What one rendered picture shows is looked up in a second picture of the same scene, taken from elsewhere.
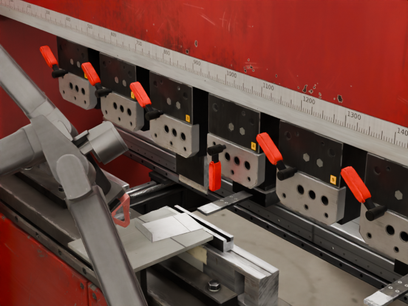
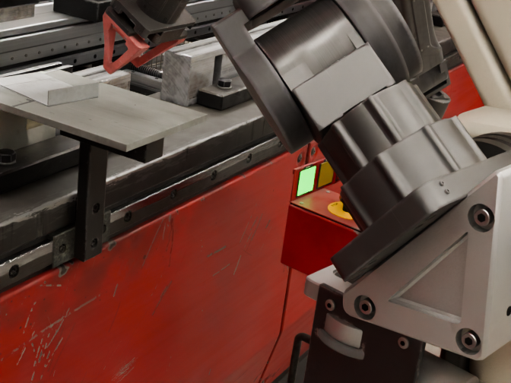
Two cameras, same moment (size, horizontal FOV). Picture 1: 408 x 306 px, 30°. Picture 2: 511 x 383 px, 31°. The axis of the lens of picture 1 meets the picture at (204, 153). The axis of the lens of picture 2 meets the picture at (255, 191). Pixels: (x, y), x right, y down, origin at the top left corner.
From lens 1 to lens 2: 219 cm
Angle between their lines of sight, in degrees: 100
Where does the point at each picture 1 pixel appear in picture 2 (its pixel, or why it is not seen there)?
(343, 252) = (11, 58)
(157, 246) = (106, 94)
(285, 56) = not seen: outside the picture
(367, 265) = (39, 52)
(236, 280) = not seen: hidden behind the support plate
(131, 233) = (73, 108)
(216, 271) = not seen: hidden behind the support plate
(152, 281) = (63, 183)
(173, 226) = (40, 85)
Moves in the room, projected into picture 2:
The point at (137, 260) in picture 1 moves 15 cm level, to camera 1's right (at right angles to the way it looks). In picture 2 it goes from (155, 103) to (131, 72)
